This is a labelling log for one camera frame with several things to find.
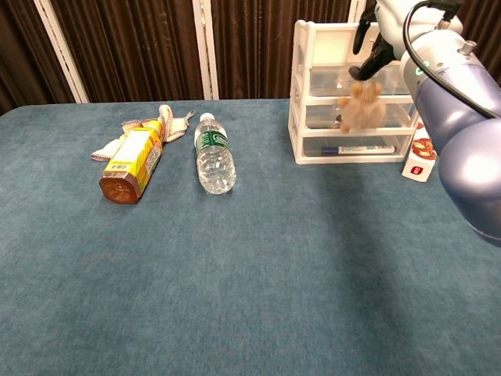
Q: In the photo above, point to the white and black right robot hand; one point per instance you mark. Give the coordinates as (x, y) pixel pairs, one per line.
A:
(411, 19)

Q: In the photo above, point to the silver-blue right robot arm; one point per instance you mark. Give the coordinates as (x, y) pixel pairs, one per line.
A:
(469, 156)

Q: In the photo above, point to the white plastic drawer organizer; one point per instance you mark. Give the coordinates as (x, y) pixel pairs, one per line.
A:
(313, 117)

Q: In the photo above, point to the blue-capped white marker pen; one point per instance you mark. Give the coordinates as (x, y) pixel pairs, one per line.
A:
(360, 149)

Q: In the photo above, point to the long white box red print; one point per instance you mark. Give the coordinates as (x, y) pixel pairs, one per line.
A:
(419, 164)

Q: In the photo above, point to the clear water bottle green label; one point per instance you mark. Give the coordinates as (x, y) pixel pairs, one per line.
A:
(215, 164)

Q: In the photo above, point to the white patterned cloth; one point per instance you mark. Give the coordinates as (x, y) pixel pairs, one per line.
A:
(174, 127)

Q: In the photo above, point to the dark brown pleated curtain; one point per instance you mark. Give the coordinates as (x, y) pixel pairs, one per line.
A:
(137, 47)

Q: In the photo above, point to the blue felt table cover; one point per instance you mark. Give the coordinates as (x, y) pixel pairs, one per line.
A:
(235, 274)

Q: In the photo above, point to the amber tea bottle yellow label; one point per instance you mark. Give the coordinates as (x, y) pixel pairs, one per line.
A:
(133, 164)

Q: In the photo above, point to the white frame post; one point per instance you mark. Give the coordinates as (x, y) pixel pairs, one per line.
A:
(62, 51)
(205, 51)
(357, 9)

